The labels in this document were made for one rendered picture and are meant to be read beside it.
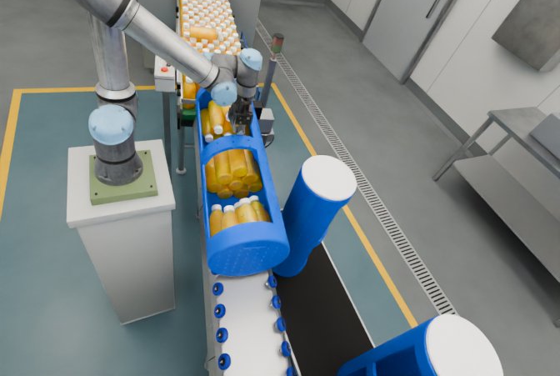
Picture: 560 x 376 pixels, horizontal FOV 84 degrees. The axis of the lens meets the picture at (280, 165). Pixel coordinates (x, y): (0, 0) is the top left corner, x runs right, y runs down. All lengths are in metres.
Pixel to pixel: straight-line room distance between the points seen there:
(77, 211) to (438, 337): 1.29
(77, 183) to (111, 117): 0.29
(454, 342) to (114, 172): 1.30
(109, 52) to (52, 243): 1.69
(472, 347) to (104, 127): 1.42
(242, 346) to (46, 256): 1.60
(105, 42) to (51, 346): 1.69
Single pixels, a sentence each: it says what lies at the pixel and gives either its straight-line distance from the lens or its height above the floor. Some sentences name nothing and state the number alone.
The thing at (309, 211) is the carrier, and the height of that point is 0.90.
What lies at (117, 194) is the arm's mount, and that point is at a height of 1.18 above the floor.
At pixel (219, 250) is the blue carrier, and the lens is 1.02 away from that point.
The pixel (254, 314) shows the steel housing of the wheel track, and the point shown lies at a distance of 1.23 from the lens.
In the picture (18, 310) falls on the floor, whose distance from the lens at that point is 2.38.
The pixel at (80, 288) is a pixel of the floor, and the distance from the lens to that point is 2.32.
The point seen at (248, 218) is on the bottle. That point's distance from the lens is 1.09.
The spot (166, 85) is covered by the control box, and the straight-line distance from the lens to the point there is 1.81.
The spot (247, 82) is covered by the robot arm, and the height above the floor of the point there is 1.50.
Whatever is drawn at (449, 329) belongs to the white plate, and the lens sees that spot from 1.41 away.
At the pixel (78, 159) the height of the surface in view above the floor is 1.15.
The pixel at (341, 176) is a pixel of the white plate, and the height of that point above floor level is 1.04.
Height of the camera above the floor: 2.09
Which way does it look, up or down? 46 degrees down
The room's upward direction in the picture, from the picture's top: 20 degrees clockwise
